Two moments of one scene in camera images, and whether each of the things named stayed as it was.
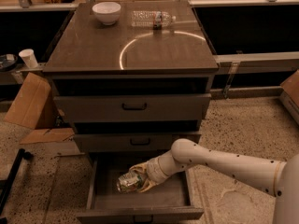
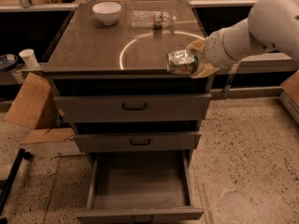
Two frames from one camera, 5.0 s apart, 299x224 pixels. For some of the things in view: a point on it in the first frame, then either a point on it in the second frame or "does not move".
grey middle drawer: [131, 142] does not move
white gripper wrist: [153, 170] -> [217, 49]
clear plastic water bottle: [150, 19] does not move
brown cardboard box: [34, 105] does not move
